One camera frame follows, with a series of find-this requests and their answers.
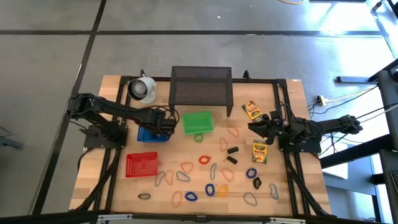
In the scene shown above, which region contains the green plastic basket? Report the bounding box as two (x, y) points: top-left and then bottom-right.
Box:
(182, 111), (215, 136)

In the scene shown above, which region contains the yellow coil wrist keychain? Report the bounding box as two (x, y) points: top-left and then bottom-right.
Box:
(216, 184), (229, 198)

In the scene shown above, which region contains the red plastic basket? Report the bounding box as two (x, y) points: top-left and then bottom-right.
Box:
(125, 151), (159, 179)

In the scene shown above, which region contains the grey chair base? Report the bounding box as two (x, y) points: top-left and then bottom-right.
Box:
(0, 126), (25, 149)

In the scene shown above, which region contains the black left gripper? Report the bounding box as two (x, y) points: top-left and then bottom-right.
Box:
(141, 107), (177, 140)

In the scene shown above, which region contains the black side desk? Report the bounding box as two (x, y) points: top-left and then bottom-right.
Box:
(319, 58), (398, 224)

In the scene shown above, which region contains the blue plastic basket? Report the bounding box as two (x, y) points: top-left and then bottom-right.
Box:
(137, 126), (171, 144)

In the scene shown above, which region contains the black rig beam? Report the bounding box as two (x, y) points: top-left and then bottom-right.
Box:
(0, 210), (398, 224)

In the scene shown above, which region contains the black aluminium table frame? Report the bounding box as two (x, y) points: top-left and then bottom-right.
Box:
(74, 75), (336, 217)

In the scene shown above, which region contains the silver beam bracket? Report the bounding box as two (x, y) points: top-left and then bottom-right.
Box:
(269, 217), (307, 224)
(97, 213), (134, 224)

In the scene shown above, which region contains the black metal table frame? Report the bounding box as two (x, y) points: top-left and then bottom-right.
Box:
(169, 65), (234, 118)

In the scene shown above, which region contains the white power cable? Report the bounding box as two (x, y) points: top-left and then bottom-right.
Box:
(323, 88), (374, 103)

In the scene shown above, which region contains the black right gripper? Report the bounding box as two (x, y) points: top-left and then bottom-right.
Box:
(248, 110), (284, 146)

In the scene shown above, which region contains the yellow green crayon box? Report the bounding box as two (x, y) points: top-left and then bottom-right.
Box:
(241, 100), (264, 122)
(251, 139), (269, 165)

